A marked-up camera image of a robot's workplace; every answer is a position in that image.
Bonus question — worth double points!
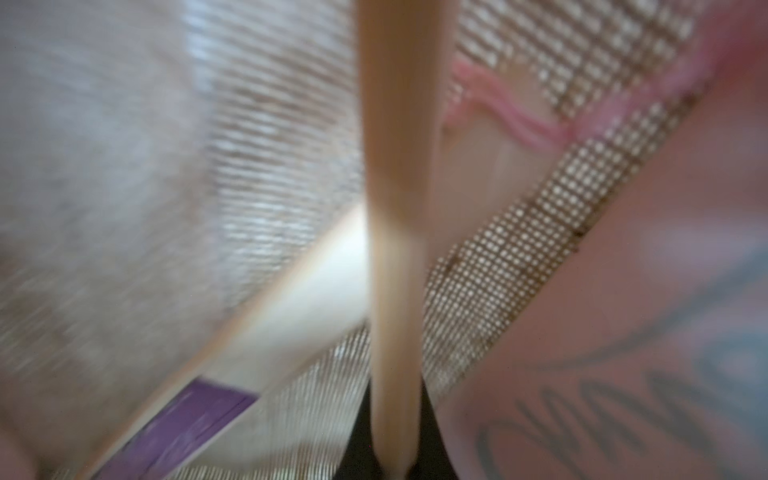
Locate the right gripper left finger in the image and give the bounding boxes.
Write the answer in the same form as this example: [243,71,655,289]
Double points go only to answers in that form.
[332,384,381,480]

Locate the eleventh folding fan purple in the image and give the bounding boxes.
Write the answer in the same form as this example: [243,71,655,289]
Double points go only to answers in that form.
[76,204,370,479]

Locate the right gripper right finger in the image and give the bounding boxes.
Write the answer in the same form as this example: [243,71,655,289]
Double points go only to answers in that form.
[410,383,458,480]

